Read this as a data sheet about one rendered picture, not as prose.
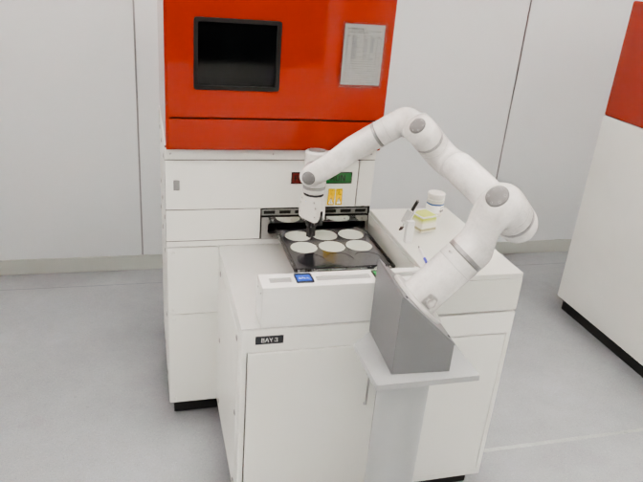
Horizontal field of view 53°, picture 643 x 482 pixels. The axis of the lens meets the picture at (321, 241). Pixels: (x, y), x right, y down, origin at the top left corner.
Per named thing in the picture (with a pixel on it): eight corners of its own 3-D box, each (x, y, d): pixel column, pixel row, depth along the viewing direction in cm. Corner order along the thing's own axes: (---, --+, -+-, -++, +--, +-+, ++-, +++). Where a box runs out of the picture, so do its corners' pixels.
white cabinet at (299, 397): (215, 413, 285) (217, 247, 252) (415, 393, 310) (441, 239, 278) (234, 528, 229) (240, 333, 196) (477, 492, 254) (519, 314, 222)
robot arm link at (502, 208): (483, 277, 186) (546, 221, 182) (460, 253, 172) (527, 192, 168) (458, 251, 193) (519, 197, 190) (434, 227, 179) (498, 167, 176)
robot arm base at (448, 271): (446, 334, 182) (496, 291, 179) (403, 294, 176) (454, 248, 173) (427, 305, 200) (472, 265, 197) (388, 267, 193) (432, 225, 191)
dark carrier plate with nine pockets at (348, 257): (277, 230, 252) (277, 230, 251) (361, 229, 261) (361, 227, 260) (297, 270, 221) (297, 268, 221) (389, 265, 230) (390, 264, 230)
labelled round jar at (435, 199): (422, 211, 264) (425, 189, 261) (437, 210, 266) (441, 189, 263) (429, 217, 258) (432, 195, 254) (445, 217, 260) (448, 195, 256)
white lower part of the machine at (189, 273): (163, 333, 341) (160, 187, 309) (312, 322, 363) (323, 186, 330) (168, 419, 279) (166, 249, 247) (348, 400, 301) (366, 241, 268)
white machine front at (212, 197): (166, 245, 249) (164, 144, 233) (364, 238, 270) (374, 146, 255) (166, 248, 246) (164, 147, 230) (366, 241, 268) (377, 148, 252)
